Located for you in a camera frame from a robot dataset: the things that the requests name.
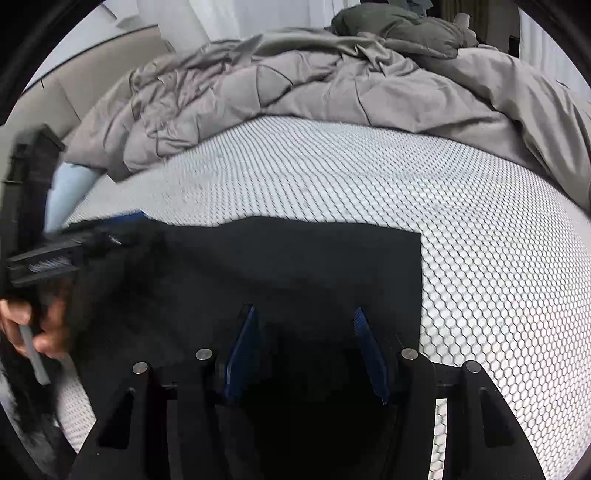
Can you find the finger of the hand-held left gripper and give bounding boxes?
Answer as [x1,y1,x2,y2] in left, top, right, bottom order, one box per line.
[6,231,123,287]
[60,209,147,238]

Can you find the white curtain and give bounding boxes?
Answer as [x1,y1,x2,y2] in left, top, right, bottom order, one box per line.
[517,7,591,88]

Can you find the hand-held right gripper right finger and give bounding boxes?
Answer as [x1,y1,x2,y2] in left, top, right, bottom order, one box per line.
[353,307,548,480]

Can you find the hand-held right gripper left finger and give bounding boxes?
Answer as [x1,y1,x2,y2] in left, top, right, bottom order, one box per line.
[67,304,262,480]

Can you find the person's left hand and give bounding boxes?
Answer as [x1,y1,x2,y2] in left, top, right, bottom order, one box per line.
[0,295,70,358]

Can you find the black pants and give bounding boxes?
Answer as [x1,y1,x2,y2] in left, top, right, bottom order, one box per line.
[55,215,423,480]

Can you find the light blue bolster pillow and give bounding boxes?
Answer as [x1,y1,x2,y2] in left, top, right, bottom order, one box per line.
[44,164,100,234]

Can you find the dark green pillow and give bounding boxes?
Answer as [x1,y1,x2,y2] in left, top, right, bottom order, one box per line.
[330,4,481,60]

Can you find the honeycomb patterned bed sheet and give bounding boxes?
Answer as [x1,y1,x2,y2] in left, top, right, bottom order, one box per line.
[44,115,591,480]

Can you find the beige padded headboard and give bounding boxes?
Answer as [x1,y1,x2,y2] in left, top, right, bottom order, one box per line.
[0,34,176,139]

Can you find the grey quilted duvet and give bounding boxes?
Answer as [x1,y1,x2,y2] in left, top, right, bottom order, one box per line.
[62,28,591,213]

